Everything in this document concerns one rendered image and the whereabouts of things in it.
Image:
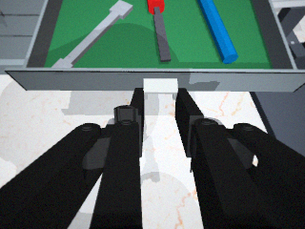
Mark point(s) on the blue-handled tool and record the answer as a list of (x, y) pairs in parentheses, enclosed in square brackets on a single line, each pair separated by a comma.
[(218, 31)]

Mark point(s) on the dark grey drawer chest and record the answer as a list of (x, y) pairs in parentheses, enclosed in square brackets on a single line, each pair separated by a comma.
[(35, 34)]

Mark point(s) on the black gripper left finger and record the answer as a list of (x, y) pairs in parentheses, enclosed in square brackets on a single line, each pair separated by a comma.
[(49, 192)]

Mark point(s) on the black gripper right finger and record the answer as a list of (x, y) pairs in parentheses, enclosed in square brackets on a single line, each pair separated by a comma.
[(226, 191)]

